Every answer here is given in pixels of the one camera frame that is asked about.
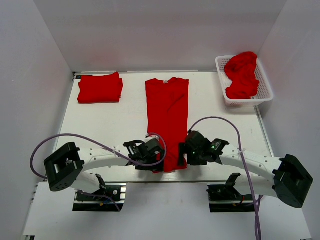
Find folded red t shirt stack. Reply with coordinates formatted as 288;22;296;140
77;72;124;104

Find red t shirts in basket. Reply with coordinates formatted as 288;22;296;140
224;51;260;100

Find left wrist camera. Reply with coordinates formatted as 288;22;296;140
145;133;160;142

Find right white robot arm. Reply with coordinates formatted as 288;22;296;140
178;131;313;209

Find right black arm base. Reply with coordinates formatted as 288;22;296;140
206;173;255;213

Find white plastic basket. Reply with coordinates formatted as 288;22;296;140
215;55;274;107

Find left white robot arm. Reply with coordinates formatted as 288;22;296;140
44;136;167;200

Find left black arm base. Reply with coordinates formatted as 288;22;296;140
72;174;126;213

